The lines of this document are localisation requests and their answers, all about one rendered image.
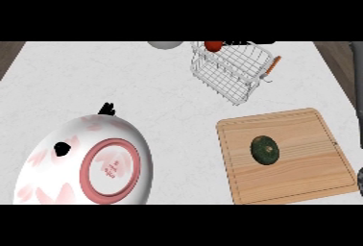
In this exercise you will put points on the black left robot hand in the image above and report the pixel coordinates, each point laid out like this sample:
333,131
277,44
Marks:
106,109

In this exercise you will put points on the white bowl with pink pattern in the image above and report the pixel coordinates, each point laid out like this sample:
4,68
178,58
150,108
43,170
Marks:
113,166

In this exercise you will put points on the green bell pepper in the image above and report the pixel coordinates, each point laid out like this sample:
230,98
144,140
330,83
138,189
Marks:
264,150

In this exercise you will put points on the wooden cutting board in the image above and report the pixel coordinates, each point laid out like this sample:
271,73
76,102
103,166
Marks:
292,173

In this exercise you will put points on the grey round bowl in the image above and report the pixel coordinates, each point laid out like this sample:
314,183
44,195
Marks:
164,44

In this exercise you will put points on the red round vegetable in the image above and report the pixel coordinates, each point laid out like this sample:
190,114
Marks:
212,46

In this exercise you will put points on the dark grey tall appliance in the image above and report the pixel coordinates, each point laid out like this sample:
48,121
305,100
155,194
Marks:
357,93

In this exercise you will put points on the dark grey rounded object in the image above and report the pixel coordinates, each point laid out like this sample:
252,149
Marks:
360,181

